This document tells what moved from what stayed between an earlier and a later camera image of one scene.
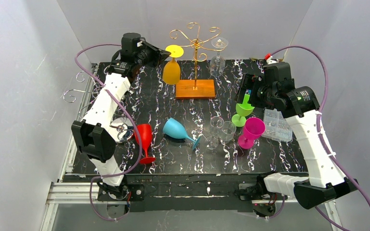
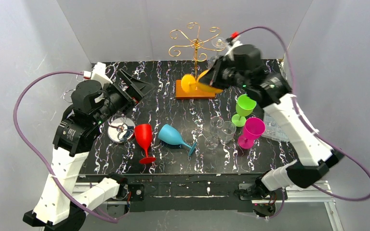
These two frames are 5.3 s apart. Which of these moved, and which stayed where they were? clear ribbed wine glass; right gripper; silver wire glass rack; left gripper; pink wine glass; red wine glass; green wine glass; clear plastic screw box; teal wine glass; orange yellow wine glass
Moved: orange yellow wine glass; right gripper; teal wine glass; left gripper
Stayed: silver wire glass rack; clear plastic screw box; pink wine glass; red wine glass; green wine glass; clear ribbed wine glass
